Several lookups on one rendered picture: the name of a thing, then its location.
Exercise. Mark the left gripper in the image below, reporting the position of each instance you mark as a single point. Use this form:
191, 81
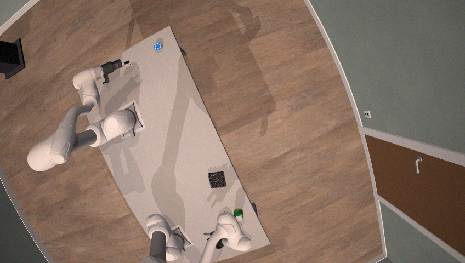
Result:
109, 67

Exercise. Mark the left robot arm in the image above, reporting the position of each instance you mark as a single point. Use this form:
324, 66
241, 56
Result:
57, 148

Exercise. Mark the green drink can with yellow stripe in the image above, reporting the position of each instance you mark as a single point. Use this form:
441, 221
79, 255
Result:
238, 214

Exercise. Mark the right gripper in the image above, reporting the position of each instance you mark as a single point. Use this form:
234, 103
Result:
220, 243

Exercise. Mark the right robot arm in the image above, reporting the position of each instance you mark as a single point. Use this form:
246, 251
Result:
167, 244

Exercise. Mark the dark grey knob panel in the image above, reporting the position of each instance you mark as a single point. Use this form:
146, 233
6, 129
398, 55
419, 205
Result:
217, 179

